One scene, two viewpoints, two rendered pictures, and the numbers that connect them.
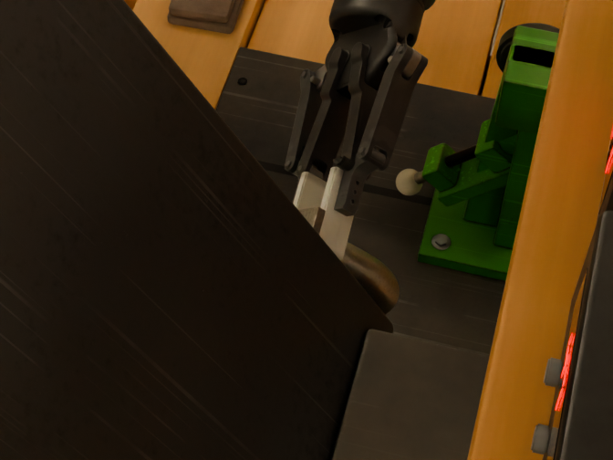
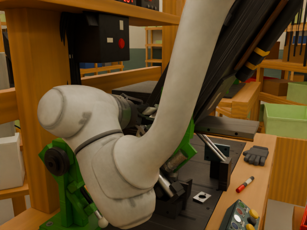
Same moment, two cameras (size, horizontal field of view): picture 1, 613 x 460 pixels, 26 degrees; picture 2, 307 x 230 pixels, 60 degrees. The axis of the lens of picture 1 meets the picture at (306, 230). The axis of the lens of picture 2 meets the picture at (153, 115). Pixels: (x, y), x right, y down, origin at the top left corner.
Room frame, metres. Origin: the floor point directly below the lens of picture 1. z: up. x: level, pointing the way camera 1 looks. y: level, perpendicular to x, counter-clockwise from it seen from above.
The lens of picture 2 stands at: (1.37, 0.16, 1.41)
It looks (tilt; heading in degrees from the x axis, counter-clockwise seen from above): 15 degrees down; 192
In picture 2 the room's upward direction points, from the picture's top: straight up
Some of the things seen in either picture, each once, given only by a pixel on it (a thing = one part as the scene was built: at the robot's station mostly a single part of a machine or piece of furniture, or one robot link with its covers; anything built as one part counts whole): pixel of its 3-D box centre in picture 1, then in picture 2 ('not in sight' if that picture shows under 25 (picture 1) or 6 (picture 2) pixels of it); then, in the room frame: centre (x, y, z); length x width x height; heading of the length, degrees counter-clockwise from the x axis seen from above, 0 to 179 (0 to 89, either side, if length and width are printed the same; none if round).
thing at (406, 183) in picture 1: (423, 176); (98, 216); (0.79, -0.12, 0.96); 0.06 x 0.03 x 0.06; 75
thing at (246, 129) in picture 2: not in sight; (202, 123); (0.39, 0.13, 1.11); 0.39 x 0.16 x 0.03; 75
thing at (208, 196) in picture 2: not in sight; (202, 197); (0.55, 0.15, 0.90); 0.06 x 0.04 x 0.01; 150
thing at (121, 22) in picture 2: not in sight; (102, 39); (0.49, -0.21, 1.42); 0.17 x 0.12 x 0.15; 165
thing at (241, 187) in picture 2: not in sight; (245, 184); (0.44, 0.30, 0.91); 0.13 x 0.02 x 0.02; 150
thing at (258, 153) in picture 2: not in sight; (255, 154); (0.15, 0.38, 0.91); 0.20 x 0.11 x 0.03; 162
